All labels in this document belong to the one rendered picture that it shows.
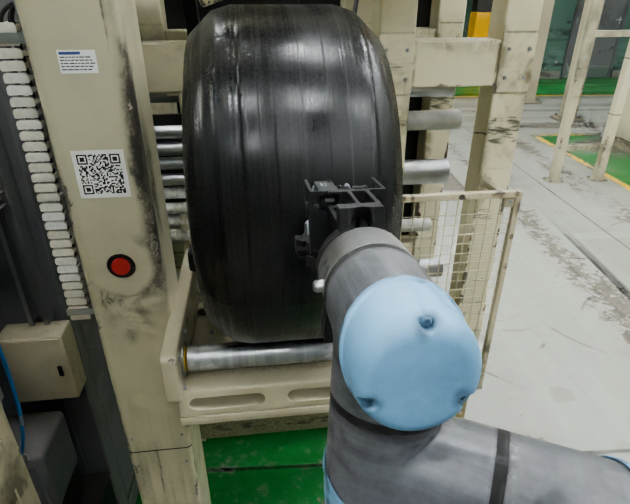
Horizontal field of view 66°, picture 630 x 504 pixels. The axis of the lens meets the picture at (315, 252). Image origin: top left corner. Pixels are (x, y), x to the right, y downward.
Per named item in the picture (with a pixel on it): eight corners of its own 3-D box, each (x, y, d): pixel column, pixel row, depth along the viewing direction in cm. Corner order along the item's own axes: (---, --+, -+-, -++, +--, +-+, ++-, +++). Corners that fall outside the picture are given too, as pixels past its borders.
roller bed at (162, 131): (141, 247, 123) (119, 128, 109) (152, 223, 136) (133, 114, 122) (221, 242, 125) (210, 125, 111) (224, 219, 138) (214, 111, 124)
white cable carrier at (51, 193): (70, 320, 86) (-14, 22, 64) (79, 304, 91) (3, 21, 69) (96, 318, 87) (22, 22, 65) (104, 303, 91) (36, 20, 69)
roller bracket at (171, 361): (166, 406, 82) (157, 360, 77) (190, 283, 117) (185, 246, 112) (186, 404, 82) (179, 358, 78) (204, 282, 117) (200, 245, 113)
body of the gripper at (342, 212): (374, 175, 50) (410, 206, 39) (372, 254, 53) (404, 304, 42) (299, 178, 49) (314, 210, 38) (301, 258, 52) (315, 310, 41)
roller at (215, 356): (178, 361, 82) (180, 340, 85) (182, 377, 85) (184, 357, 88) (382, 345, 86) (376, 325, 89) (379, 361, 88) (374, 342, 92)
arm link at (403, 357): (342, 453, 27) (355, 314, 24) (317, 346, 37) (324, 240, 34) (479, 446, 28) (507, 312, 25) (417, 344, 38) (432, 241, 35)
